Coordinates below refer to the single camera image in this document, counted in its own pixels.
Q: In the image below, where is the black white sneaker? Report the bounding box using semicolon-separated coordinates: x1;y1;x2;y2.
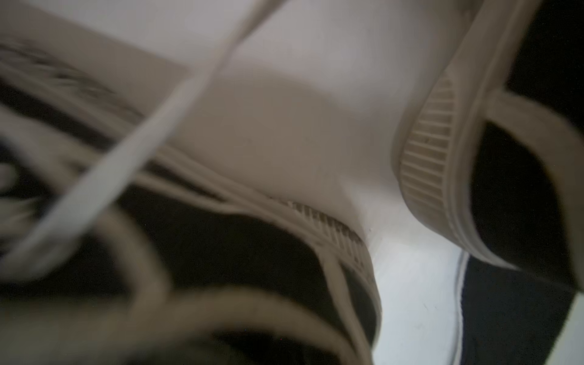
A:
1;1;381;364
393;1;583;291

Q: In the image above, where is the right black insole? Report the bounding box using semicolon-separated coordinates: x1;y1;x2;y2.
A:
452;252;576;364

